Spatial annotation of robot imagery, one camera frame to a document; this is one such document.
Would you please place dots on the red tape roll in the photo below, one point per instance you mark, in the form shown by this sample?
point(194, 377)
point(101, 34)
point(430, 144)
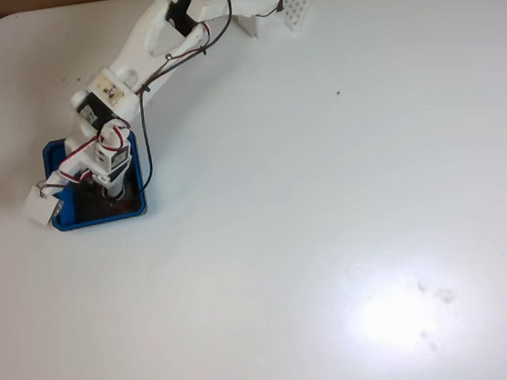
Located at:
point(124, 204)

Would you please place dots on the black square box insert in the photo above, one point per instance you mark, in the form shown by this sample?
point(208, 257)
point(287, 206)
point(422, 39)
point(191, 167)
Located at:
point(89, 206)

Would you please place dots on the blue square box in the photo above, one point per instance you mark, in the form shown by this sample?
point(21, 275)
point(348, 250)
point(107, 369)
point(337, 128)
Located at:
point(99, 220)

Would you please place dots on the white camera box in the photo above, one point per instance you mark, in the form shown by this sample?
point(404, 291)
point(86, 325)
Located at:
point(39, 206)

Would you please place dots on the white perforated base plate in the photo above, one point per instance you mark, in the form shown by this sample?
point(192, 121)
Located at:
point(298, 6)

